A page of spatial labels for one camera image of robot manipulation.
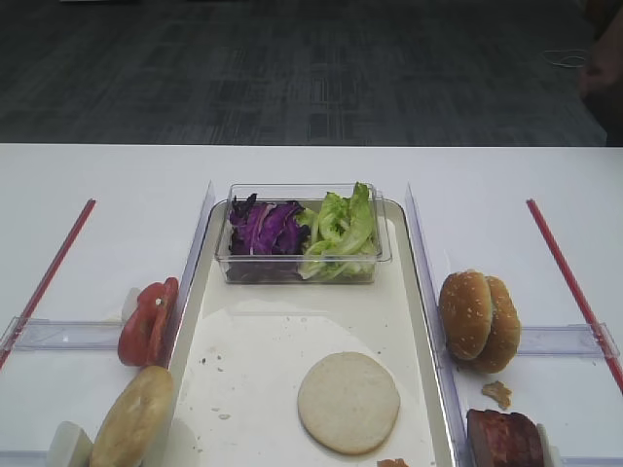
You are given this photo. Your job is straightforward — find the red strip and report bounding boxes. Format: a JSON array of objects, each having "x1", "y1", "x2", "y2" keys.
[
  {"x1": 0, "y1": 198, "x2": 96, "y2": 369},
  {"x1": 526, "y1": 198, "x2": 622, "y2": 390}
]

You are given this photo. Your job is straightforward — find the green lettuce leaves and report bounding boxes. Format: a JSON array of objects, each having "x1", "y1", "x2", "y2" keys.
[{"x1": 295, "y1": 182, "x2": 377, "y2": 282}]

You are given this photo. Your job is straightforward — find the clear rail behind tomato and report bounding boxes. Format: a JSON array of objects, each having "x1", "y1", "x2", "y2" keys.
[{"x1": 1, "y1": 317, "x2": 124, "y2": 351}]

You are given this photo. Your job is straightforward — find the outer red tomato slice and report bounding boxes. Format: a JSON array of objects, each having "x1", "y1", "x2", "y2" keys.
[{"x1": 118, "y1": 283, "x2": 155, "y2": 367}]

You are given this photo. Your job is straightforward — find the white pusher block at tomato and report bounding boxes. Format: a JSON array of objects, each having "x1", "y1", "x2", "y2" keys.
[{"x1": 104, "y1": 288, "x2": 141, "y2": 324}]

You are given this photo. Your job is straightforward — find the clear plastic salad box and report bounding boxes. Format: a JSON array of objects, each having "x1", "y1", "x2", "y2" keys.
[{"x1": 215, "y1": 182, "x2": 392, "y2": 284}]

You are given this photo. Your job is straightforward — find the inner red tomato slice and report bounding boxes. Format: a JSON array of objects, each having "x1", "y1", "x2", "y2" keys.
[{"x1": 146, "y1": 277, "x2": 179, "y2": 366}]

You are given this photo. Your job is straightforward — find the food crumb on table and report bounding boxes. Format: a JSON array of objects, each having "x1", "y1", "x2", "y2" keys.
[{"x1": 481, "y1": 380, "x2": 512, "y2": 411}]

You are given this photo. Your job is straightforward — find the bun half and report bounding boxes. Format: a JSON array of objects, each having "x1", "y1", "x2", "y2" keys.
[
  {"x1": 297, "y1": 352, "x2": 401, "y2": 455},
  {"x1": 89, "y1": 366, "x2": 174, "y2": 467}
]

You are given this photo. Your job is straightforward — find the clear rail behind bun bottoms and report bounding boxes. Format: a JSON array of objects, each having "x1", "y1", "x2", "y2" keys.
[{"x1": 0, "y1": 451, "x2": 47, "y2": 467}]

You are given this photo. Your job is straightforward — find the outer sesame bun top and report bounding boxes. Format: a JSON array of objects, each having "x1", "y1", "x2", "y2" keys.
[{"x1": 473, "y1": 276, "x2": 522, "y2": 374}]

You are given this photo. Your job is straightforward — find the sesame bun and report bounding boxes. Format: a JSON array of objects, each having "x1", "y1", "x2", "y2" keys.
[
  {"x1": 473, "y1": 276, "x2": 522, "y2": 374},
  {"x1": 438, "y1": 269, "x2": 493, "y2": 361}
]

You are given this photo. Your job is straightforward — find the white pusher block at bun bottoms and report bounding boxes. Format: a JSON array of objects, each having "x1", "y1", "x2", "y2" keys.
[{"x1": 45, "y1": 421, "x2": 93, "y2": 467}]

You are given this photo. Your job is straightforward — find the left red strip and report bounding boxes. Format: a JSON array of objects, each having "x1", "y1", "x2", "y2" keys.
[{"x1": 0, "y1": 198, "x2": 96, "y2": 369}]

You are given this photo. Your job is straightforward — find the inner sesame bun top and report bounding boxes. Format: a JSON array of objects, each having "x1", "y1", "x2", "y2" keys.
[{"x1": 438, "y1": 269, "x2": 493, "y2": 361}]

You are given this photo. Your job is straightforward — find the clear rail behind bun tops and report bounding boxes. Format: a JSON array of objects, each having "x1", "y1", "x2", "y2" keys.
[{"x1": 517, "y1": 323, "x2": 620, "y2": 359}]

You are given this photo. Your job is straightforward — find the silver metal tray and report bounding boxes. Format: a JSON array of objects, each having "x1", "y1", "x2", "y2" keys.
[{"x1": 145, "y1": 201, "x2": 455, "y2": 466}]

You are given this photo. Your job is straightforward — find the purple cabbage leaves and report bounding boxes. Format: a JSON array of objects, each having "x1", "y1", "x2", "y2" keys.
[{"x1": 227, "y1": 194, "x2": 311, "y2": 283}]

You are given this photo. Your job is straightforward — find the clear rail behind patties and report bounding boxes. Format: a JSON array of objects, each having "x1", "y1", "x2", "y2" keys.
[{"x1": 561, "y1": 457, "x2": 623, "y2": 467}]

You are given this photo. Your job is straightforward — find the white pusher block at patties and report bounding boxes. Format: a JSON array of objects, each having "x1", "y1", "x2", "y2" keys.
[{"x1": 536, "y1": 423, "x2": 564, "y2": 467}]

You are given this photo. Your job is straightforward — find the right red strip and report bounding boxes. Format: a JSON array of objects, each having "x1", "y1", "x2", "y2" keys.
[{"x1": 526, "y1": 198, "x2": 622, "y2": 390}]

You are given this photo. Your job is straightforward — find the white cable on floor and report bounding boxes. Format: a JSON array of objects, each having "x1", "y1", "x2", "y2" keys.
[{"x1": 540, "y1": 48, "x2": 593, "y2": 69}]

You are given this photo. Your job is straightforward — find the red tomato slice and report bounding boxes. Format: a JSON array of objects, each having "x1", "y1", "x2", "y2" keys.
[
  {"x1": 146, "y1": 277, "x2": 179, "y2": 366},
  {"x1": 118, "y1": 283, "x2": 155, "y2": 367}
]

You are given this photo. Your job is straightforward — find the outer brown meat patty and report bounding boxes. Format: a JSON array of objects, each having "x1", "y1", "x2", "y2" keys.
[{"x1": 506, "y1": 413, "x2": 544, "y2": 467}]

